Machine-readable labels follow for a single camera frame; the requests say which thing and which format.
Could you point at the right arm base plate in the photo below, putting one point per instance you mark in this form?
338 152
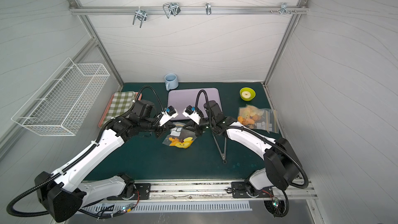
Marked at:
243 190

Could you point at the metal hook clamp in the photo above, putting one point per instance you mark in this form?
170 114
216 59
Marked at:
140 16
284 9
171 9

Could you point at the clear zip bag underneath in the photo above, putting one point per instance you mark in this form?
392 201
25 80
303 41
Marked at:
250 115

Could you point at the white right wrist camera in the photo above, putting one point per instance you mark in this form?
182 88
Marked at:
191 113

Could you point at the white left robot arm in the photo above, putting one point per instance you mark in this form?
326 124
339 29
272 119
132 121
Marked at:
62 192

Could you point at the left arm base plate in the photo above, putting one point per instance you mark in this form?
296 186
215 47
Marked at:
143 191

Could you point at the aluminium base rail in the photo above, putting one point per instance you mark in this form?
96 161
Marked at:
212 190

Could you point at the metal hook clamp right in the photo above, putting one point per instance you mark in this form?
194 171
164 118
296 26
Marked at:
284 9

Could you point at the light blue ceramic mug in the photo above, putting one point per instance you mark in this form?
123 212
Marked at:
171 81

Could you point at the green checkered cloth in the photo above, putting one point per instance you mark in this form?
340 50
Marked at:
119 105

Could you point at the metal hook small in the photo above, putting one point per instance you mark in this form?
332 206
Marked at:
208 8

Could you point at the aluminium top rail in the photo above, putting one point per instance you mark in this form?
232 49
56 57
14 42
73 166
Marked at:
185 10

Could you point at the pink tray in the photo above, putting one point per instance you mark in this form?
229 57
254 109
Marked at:
107 109

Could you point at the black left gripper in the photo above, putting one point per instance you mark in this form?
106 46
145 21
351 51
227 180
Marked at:
159 129

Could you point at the metal hook clamp middle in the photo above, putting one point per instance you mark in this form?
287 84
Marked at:
171 9

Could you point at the white wire basket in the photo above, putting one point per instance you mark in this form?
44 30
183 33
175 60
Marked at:
60 106

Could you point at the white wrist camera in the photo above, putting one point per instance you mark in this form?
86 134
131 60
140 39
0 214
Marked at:
167 115
191 113

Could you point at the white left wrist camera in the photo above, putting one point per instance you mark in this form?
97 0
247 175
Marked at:
167 115

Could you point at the white vent strip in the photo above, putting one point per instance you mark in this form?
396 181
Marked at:
193 207

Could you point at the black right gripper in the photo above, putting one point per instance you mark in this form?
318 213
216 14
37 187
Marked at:
198 127

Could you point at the green plastic bowl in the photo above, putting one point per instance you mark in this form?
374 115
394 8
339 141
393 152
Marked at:
253 93

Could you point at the lavender plastic tray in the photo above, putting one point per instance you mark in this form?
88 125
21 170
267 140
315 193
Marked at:
180 99

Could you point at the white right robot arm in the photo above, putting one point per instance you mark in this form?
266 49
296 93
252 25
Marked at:
282 167

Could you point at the metal hook clamp left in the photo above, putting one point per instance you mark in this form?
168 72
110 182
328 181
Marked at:
140 16

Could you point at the clear zip bag with duck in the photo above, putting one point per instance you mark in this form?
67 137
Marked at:
179 137

